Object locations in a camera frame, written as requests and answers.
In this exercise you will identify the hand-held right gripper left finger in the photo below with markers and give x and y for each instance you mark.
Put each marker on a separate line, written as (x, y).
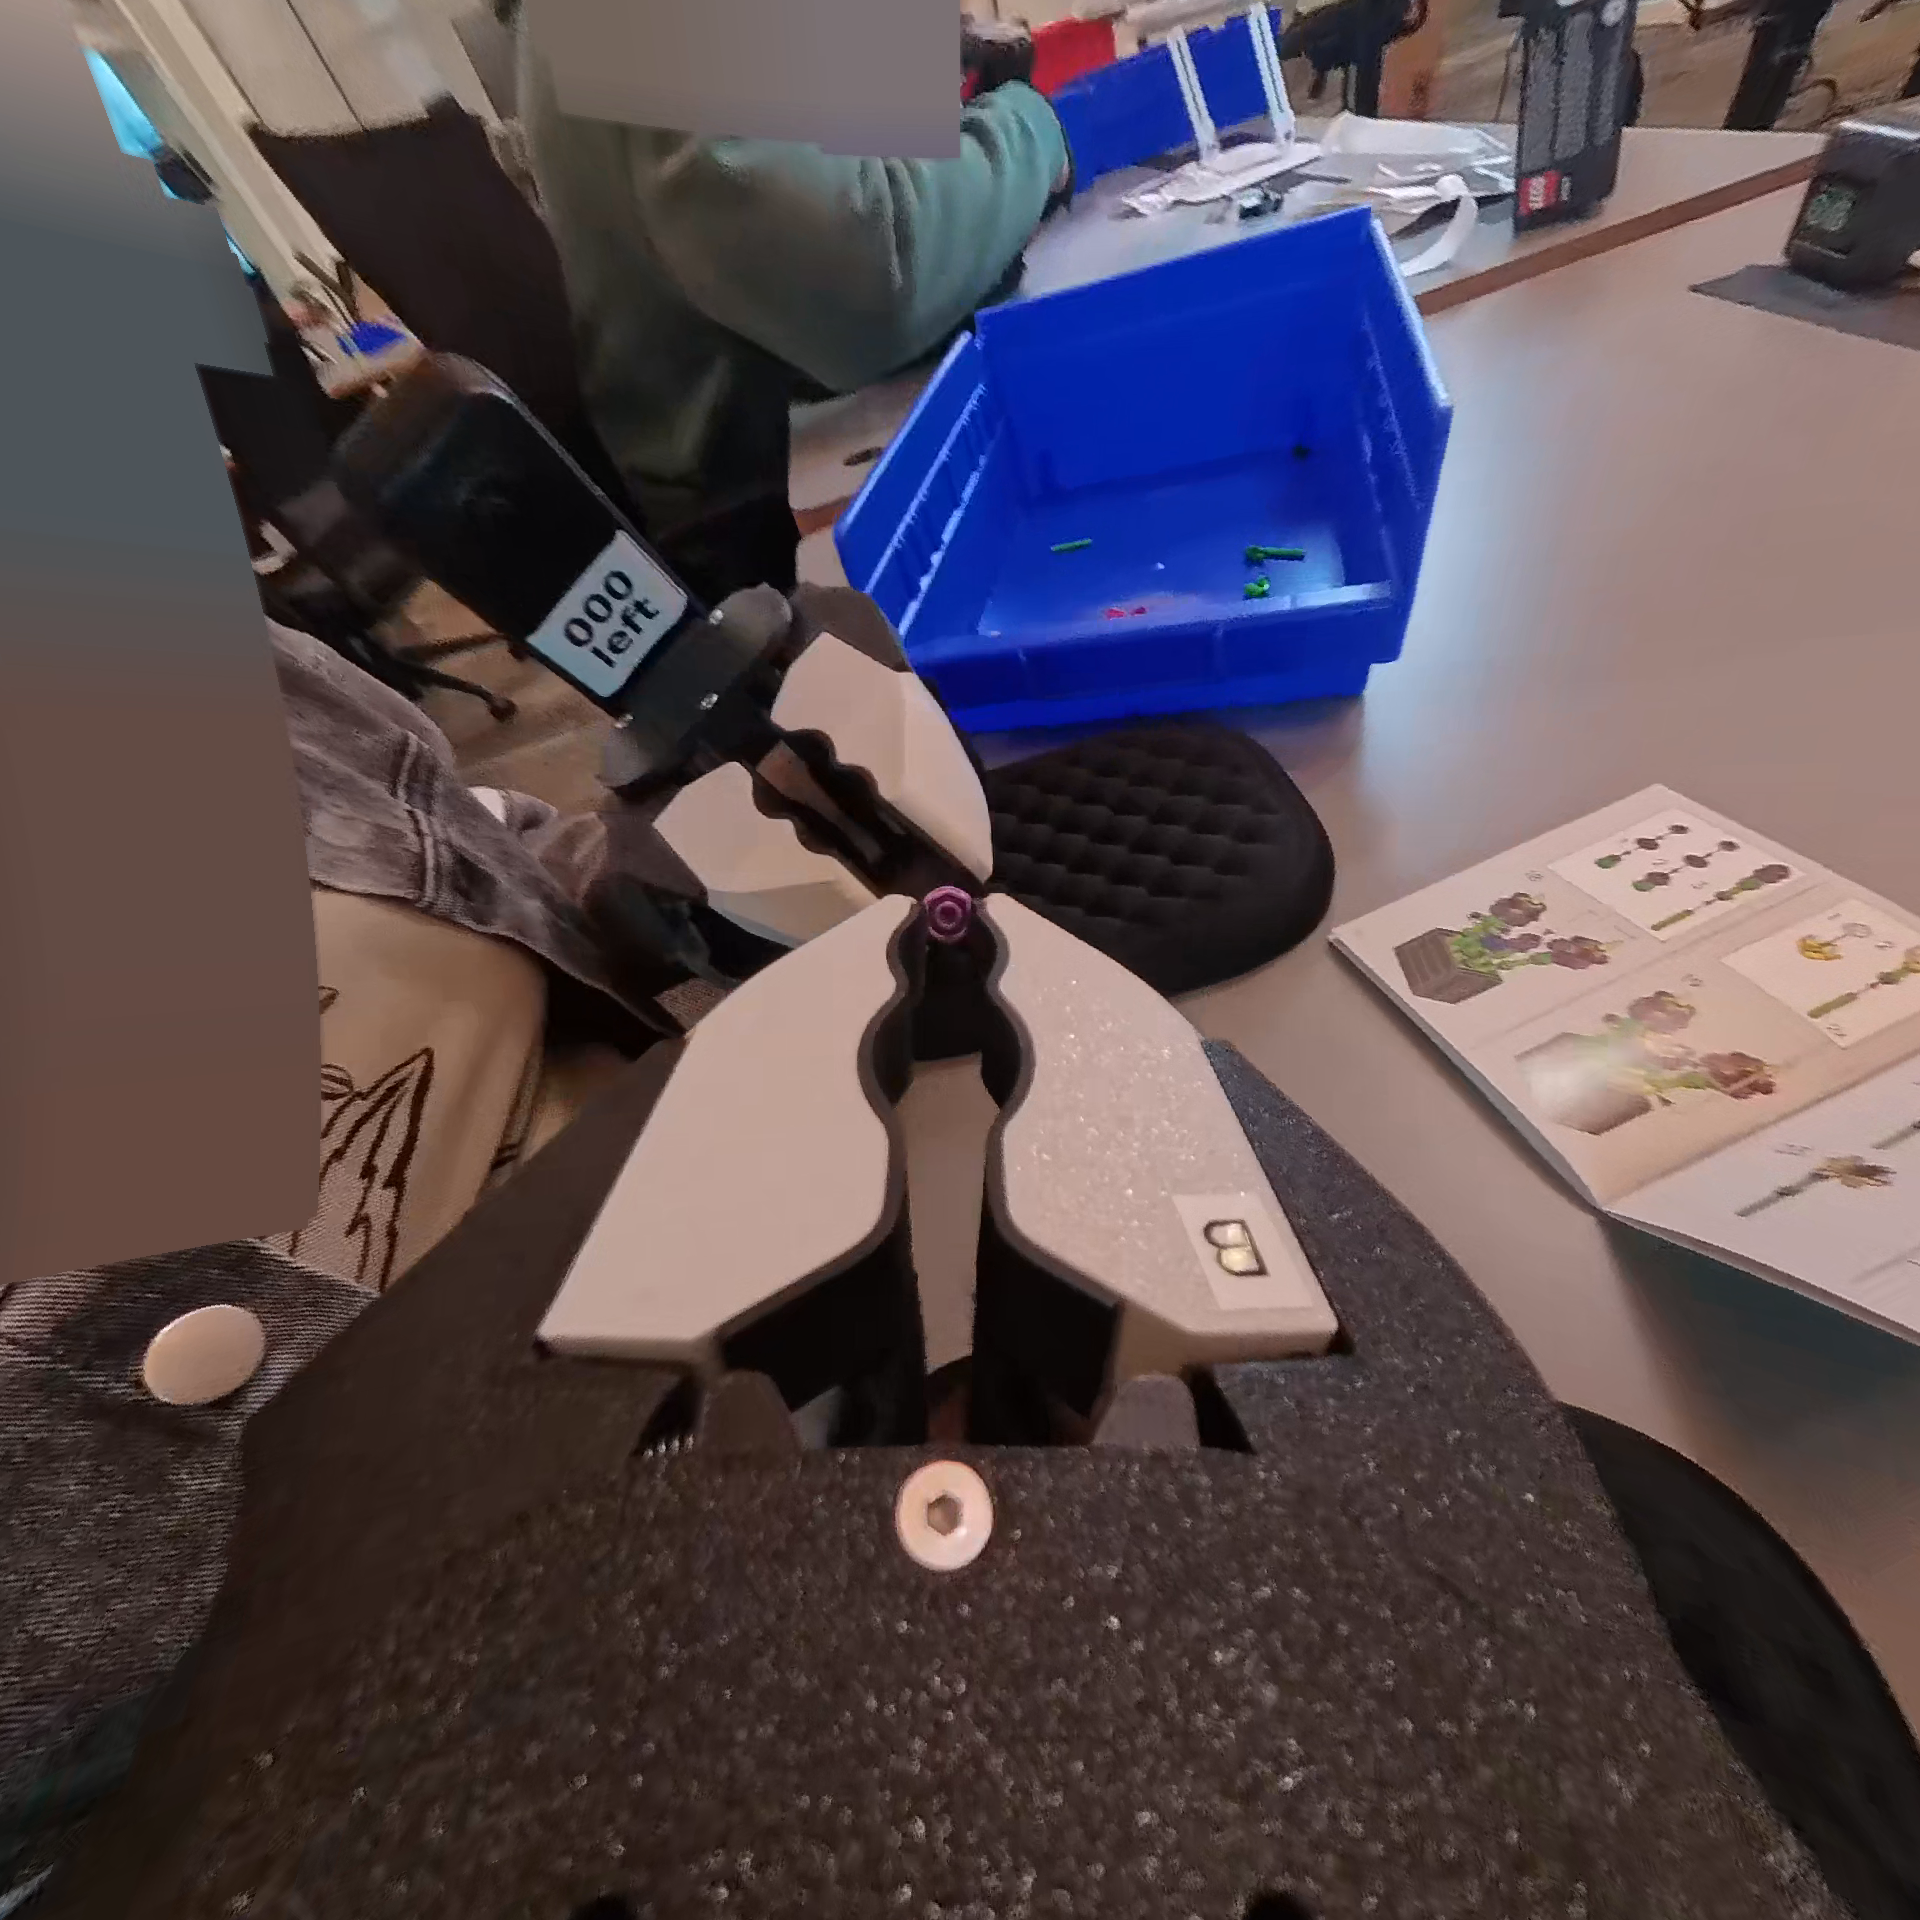
(751, 1186)

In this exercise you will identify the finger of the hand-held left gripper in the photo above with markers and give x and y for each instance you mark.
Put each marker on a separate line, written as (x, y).
(886, 751)
(751, 869)

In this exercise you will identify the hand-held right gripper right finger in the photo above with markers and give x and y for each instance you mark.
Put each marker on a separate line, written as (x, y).
(1126, 1171)

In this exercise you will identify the purple toy flower piece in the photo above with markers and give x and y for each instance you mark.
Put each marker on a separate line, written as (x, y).
(950, 912)

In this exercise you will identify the grey desk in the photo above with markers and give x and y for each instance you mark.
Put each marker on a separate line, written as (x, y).
(1652, 600)

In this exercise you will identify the black dimpled cushion pad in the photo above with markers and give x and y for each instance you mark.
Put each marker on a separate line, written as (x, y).
(1771, 1651)
(1172, 856)

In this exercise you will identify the beige printed shirt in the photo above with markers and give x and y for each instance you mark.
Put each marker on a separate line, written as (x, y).
(406, 1095)

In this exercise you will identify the blue plastic storage bin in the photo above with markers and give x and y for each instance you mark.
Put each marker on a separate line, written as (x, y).
(1200, 376)
(1126, 112)

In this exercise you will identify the toy flower instruction booklet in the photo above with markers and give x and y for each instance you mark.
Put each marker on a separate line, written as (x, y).
(1652, 1050)

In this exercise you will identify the white plastic stand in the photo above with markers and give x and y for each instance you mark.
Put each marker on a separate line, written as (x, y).
(1254, 143)

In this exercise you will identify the grey denim jacket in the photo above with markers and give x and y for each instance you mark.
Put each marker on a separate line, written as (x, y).
(91, 1501)

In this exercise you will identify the white paper bag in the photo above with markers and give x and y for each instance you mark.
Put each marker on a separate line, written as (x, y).
(1424, 165)

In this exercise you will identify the black toy flower box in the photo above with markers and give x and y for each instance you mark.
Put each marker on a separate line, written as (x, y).
(1568, 107)

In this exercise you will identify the dark mat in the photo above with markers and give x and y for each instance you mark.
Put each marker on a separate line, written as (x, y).
(1771, 301)

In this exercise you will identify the black electronic device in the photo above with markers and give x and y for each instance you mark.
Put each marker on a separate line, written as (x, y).
(1862, 196)

